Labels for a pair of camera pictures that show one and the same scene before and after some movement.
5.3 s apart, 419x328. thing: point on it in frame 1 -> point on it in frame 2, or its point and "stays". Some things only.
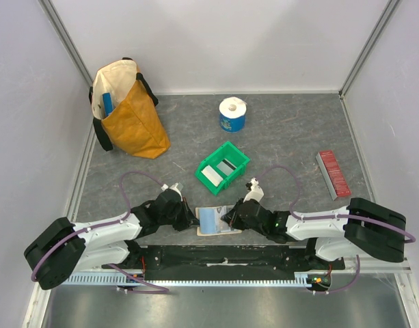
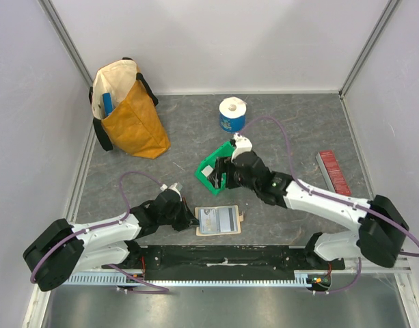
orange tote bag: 134,126 stays
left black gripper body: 180,218 stays
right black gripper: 238,214 -> 225,173
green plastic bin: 225,165 stays
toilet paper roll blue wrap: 232,111 stays
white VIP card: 221,225 -> 208,221
